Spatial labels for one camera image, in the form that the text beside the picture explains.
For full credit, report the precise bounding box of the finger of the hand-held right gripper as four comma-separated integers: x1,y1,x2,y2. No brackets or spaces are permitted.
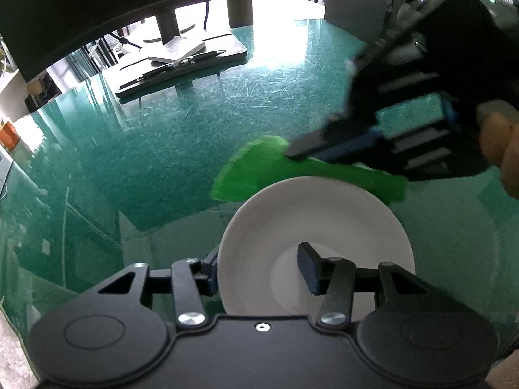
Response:
286,125,447,179
324,42,442,131

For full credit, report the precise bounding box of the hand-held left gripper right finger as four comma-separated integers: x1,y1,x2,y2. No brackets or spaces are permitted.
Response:
298,242,428,329

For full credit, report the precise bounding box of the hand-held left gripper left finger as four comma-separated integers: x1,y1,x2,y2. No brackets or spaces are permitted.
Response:
97,249,220,329

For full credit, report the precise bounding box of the white plate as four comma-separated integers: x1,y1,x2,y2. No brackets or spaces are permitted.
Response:
217,176,416,317

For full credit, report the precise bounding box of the green cloth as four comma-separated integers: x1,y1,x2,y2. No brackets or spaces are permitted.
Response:
211,134,408,207

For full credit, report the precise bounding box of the person's right hand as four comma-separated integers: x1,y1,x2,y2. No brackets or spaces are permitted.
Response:
476,99,519,201

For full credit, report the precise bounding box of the black pen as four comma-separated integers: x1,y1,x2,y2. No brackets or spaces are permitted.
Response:
138,65,177,82
174,50,226,67

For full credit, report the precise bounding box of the grey monitor pole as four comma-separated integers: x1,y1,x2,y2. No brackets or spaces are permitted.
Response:
226,0,254,29

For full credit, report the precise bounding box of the white notebook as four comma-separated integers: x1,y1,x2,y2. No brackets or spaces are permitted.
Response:
148,36,205,63

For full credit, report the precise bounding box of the curved monitor foot stand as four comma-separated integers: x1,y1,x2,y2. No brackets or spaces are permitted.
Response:
142,8,198,45

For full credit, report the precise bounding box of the black monitor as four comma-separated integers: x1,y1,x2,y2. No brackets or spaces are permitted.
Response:
0,0,325,86

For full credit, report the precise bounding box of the orange cup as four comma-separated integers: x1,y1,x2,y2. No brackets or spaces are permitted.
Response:
0,119,21,150

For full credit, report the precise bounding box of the black cable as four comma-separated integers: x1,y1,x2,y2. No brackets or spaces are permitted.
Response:
107,28,142,49

